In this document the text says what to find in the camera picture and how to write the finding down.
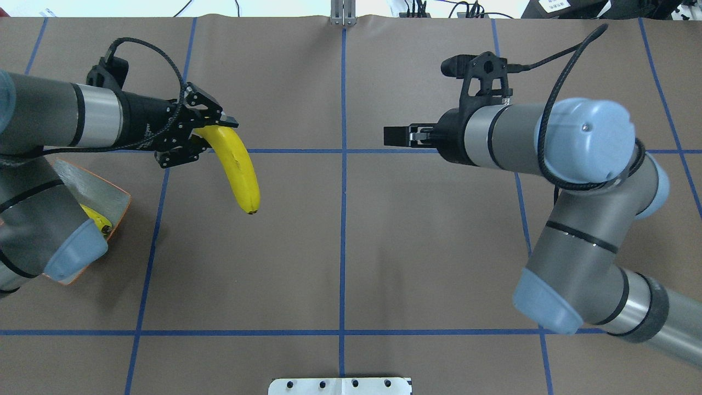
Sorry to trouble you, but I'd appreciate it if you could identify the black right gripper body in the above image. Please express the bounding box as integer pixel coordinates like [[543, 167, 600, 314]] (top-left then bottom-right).
[[433, 108, 477, 167]]

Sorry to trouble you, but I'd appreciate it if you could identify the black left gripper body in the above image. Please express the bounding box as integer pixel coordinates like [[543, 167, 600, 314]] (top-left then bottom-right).
[[116, 92, 185, 152]]

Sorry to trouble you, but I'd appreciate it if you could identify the large yellow banana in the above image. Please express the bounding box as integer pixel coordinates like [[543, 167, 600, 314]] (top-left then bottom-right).
[[195, 125, 261, 215]]

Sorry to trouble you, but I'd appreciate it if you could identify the yellow banana with dark tip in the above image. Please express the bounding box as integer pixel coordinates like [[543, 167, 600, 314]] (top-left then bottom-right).
[[80, 204, 113, 238]]

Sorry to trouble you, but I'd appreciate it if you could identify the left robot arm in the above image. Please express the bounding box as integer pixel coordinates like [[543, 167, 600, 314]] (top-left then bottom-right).
[[2, 66, 238, 297]]

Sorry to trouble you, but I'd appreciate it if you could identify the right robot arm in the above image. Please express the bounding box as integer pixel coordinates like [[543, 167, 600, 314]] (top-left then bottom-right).
[[383, 98, 700, 367]]

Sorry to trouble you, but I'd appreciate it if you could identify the grey square plate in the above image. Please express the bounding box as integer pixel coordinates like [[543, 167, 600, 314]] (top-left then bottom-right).
[[0, 158, 132, 286]]

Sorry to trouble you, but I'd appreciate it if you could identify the black box with label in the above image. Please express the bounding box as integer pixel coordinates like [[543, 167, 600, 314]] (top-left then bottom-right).
[[520, 1, 612, 20]]

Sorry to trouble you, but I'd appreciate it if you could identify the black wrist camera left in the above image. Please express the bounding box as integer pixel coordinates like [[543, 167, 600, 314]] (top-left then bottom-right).
[[86, 56, 129, 91]]

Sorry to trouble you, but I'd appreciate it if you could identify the aluminium frame post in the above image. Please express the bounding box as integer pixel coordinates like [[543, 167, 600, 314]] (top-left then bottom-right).
[[329, 0, 358, 27]]

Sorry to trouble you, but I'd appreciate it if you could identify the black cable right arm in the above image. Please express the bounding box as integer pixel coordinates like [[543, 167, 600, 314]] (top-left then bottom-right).
[[507, 23, 648, 191]]

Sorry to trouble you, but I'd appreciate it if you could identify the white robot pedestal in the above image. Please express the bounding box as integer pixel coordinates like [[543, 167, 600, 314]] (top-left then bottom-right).
[[268, 377, 413, 394]]

